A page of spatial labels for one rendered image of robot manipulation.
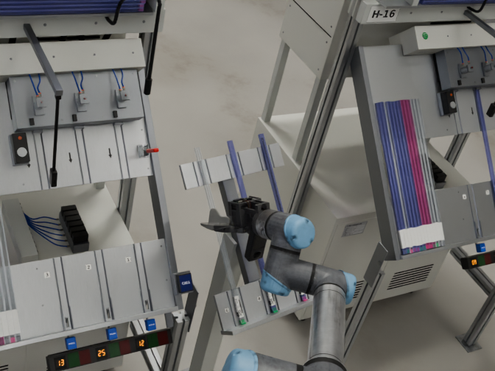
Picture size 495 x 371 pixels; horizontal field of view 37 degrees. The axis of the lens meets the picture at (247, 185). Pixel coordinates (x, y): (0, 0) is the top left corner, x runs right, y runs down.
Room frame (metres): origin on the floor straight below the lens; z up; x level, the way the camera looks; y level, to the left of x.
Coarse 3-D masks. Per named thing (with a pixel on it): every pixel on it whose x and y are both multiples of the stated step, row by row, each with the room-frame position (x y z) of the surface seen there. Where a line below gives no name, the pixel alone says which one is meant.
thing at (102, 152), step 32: (0, 96) 1.56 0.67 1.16; (0, 128) 1.50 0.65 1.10; (64, 128) 1.59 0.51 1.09; (96, 128) 1.63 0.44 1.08; (128, 128) 1.68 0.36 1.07; (0, 160) 1.45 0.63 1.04; (32, 160) 1.49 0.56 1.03; (64, 160) 1.53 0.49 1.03; (96, 160) 1.58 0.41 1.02; (128, 160) 1.62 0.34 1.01; (0, 192) 1.39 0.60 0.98
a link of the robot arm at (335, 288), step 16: (320, 272) 1.29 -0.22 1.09; (336, 272) 1.31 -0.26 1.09; (320, 288) 1.25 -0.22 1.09; (336, 288) 1.25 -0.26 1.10; (352, 288) 1.28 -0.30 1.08; (320, 304) 1.18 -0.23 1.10; (336, 304) 1.19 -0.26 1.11; (320, 320) 1.13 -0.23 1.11; (336, 320) 1.13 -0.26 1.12; (320, 336) 1.07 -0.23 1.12; (336, 336) 1.08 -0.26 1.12; (320, 352) 1.02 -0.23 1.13; (336, 352) 1.03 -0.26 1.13; (304, 368) 0.94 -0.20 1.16; (320, 368) 0.96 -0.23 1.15; (336, 368) 0.97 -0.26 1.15
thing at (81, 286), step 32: (64, 256) 1.36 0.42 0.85; (96, 256) 1.40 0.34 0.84; (128, 256) 1.44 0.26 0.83; (160, 256) 1.49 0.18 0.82; (32, 288) 1.27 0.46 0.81; (64, 288) 1.31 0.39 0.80; (96, 288) 1.35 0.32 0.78; (128, 288) 1.39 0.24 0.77; (160, 288) 1.43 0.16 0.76; (32, 320) 1.22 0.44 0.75; (64, 320) 1.25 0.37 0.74; (96, 320) 1.29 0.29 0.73
